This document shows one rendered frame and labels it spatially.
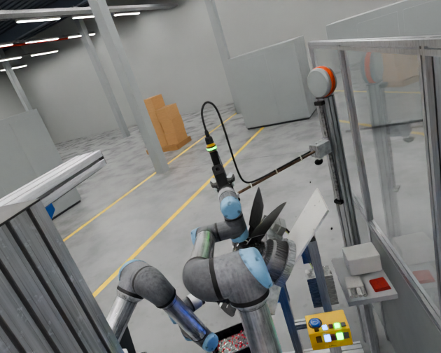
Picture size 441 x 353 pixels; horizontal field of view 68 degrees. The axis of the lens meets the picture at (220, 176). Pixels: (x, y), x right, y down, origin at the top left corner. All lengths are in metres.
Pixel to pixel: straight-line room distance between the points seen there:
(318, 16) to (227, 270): 12.87
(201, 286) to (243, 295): 0.11
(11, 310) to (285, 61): 8.22
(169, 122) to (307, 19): 6.70
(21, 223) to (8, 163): 6.92
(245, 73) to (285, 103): 1.30
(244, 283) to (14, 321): 0.51
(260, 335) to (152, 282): 0.49
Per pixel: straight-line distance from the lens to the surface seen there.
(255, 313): 0.95
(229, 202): 1.21
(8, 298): 0.65
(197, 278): 0.91
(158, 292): 1.31
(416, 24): 6.65
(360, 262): 1.97
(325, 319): 1.53
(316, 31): 13.54
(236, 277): 0.89
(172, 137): 9.77
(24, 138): 7.81
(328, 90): 1.81
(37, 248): 0.69
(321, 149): 1.84
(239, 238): 1.29
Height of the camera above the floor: 2.17
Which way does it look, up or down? 20 degrees down
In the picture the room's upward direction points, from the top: 18 degrees counter-clockwise
